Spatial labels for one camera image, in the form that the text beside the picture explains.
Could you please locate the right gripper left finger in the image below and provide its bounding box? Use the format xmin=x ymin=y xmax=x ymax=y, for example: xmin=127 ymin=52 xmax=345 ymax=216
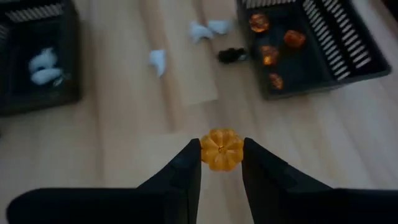
xmin=6 ymin=138 xmax=202 ymax=224

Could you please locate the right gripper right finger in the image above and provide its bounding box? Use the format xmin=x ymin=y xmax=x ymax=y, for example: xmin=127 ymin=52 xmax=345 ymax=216
xmin=241 ymin=138 xmax=398 ymax=224

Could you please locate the orange pumpkin figurine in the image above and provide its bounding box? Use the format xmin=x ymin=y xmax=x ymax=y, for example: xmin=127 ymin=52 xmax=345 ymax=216
xmin=268 ymin=73 xmax=284 ymax=91
xmin=259 ymin=45 xmax=280 ymax=67
xmin=200 ymin=128 xmax=245 ymax=172
xmin=283 ymin=29 xmax=307 ymax=48
xmin=248 ymin=12 xmax=270 ymax=34

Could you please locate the black slotted plastic basket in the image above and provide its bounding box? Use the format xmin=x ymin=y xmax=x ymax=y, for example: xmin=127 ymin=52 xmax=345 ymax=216
xmin=0 ymin=0 xmax=82 ymax=116
xmin=236 ymin=0 xmax=392 ymax=100

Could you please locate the small black figurine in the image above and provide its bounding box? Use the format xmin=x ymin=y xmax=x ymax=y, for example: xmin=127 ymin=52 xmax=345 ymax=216
xmin=216 ymin=47 xmax=249 ymax=65

